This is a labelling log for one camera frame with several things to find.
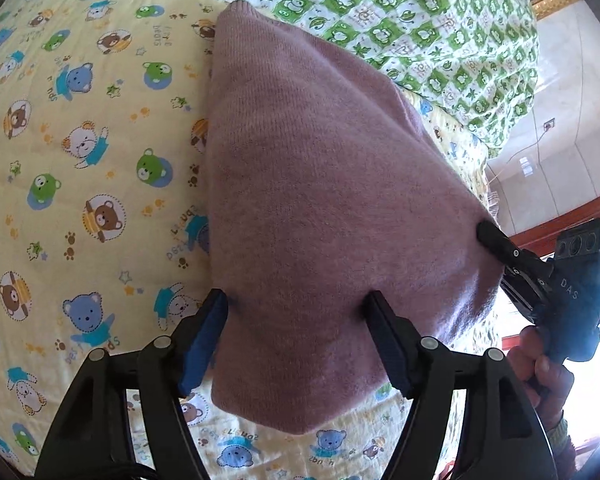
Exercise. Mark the person's right forearm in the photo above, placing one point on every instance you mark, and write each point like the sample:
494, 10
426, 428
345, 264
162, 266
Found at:
562, 445

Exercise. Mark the purple knitted sweater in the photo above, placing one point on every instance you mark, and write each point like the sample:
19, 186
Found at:
320, 210

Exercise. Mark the red wooden furniture edge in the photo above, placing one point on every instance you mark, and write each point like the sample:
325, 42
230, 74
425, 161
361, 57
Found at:
550, 232

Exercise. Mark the person's right hand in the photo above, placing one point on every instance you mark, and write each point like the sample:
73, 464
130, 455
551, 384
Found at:
542, 380

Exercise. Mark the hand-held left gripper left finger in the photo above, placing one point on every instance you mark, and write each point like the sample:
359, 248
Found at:
204, 347

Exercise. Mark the yellow bear-print bedsheet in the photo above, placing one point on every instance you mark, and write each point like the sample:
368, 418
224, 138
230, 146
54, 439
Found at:
95, 170

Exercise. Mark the green checked quilt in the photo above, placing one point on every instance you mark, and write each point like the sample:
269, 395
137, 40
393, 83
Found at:
390, 25

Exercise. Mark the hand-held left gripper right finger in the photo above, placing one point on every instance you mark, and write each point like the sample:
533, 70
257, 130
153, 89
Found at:
391, 347

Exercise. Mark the white wall socket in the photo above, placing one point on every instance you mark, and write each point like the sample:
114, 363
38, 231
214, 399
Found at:
549, 124

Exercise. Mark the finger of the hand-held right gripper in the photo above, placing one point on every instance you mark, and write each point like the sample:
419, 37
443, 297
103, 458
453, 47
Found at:
497, 242
517, 292

